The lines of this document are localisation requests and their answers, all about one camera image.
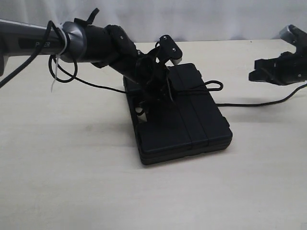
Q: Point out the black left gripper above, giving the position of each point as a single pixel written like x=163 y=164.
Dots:
x=150 y=76

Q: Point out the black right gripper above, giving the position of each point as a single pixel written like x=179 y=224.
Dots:
x=288 y=68

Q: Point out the black plastic carry case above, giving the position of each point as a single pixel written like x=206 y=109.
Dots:
x=192 y=126

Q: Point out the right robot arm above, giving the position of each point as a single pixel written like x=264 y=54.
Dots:
x=288 y=68

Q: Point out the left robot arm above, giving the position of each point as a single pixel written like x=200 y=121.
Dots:
x=80 y=42

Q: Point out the white backdrop curtain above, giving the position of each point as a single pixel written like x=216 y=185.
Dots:
x=184 y=20

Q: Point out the white zip tie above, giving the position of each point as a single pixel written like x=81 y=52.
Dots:
x=57 y=56

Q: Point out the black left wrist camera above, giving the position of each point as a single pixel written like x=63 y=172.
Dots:
x=168 y=50

